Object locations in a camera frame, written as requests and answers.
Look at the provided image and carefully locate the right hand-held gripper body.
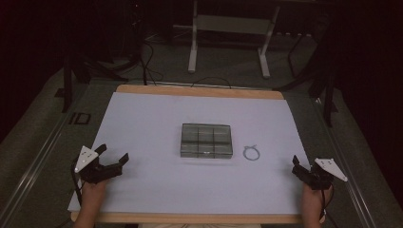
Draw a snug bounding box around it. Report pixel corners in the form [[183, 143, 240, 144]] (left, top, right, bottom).
[[303, 157, 349, 191]]

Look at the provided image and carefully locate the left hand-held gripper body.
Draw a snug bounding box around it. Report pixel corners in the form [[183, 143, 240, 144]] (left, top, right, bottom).
[[73, 145, 124, 185]]

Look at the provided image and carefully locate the clear plastic compartment box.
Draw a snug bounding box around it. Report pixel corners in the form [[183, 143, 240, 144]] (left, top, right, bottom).
[[180, 123, 234, 160]]

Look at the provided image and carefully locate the person's left hand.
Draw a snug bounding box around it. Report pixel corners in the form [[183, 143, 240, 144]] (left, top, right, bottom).
[[80, 180, 108, 204]]

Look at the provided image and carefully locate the person's right hand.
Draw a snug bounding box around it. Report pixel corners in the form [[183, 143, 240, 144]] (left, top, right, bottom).
[[300, 182, 335, 207]]

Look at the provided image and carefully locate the white table mat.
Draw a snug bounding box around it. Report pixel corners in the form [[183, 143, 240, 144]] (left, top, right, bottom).
[[67, 91, 312, 216]]

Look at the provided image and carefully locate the black tripod stand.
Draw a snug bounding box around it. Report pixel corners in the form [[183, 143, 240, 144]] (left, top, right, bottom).
[[61, 0, 150, 114]]

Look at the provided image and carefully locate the black metal stand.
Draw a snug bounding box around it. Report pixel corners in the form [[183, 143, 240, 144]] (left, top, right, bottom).
[[273, 18, 339, 128]]

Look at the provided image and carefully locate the white metal stand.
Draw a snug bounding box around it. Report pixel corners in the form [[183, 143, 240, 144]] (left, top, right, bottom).
[[173, 0, 281, 80]]

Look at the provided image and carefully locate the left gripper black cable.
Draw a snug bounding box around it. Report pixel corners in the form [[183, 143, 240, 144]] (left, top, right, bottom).
[[70, 158, 84, 205]]

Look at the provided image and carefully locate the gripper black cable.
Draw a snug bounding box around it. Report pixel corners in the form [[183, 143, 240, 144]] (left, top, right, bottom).
[[70, 158, 84, 205], [318, 187, 332, 224]]

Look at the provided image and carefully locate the metal floor rail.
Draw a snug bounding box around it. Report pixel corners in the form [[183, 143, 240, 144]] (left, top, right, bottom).
[[312, 97, 378, 228], [0, 104, 84, 224]]

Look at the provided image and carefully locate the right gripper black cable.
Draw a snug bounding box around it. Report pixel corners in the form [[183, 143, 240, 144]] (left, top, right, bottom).
[[318, 187, 332, 224]]

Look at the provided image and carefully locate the black cable loop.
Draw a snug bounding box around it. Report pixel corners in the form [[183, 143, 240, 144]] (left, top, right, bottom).
[[190, 76, 233, 90]]

